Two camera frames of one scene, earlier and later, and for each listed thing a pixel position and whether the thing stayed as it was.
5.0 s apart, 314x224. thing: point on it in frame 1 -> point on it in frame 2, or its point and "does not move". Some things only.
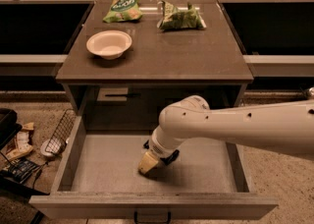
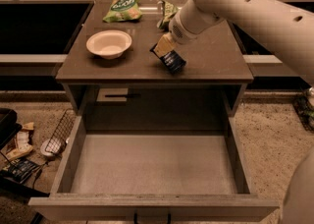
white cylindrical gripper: (161, 149) -> (179, 32)
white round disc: (51, 146) does not move
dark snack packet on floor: (19, 169) does not move
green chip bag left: (125, 7) does not move
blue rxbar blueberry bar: (162, 167) -> (171, 60)
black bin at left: (9, 127) does not move
